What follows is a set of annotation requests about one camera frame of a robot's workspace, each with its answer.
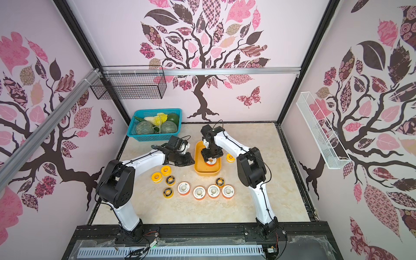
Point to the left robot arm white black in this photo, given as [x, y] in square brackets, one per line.
[115, 188]

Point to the green round melon left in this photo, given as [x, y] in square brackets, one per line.
[144, 128]

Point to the yellow tape roll upper right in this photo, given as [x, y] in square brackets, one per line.
[230, 158]

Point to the black yellow tape roll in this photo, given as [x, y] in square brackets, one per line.
[170, 180]
[168, 192]
[220, 182]

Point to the yellow white cabbage toy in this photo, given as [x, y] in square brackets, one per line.
[157, 120]

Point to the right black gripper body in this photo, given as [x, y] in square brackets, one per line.
[211, 153]

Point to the black yellow tape roll right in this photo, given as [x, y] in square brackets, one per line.
[220, 182]

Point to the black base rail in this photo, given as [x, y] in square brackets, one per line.
[206, 230]

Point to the black wire wall basket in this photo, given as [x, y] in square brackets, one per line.
[130, 82]

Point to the teal plastic basket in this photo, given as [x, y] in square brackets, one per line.
[139, 116]

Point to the orange white tape roll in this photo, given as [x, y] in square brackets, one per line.
[213, 191]
[228, 191]
[183, 188]
[211, 162]
[199, 192]

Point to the black yellow tape roll middle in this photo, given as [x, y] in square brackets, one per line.
[170, 180]

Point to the green round melon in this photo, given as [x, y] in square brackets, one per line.
[168, 127]
[144, 128]

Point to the white wire wall shelf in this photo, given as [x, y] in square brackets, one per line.
[315, 114]

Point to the white cable duct strip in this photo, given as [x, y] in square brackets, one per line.
[168, 252]

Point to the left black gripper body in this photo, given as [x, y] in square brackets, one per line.
[180, 160]

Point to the yellow plastic storage box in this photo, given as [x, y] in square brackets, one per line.
[201, 167]

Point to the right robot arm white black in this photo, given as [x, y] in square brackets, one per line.
[251, 171]

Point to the black yellow tape roll lower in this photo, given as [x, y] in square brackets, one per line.
[168, 192]

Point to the green round melon right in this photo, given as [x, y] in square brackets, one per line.
[168, 127]

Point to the yellow tape roll far left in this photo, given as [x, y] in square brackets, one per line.
[157, 177]

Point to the dark green avocado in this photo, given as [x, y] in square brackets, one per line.
[175, 118]

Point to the yellow tape roll upper left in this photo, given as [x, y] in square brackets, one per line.
[166, 170]

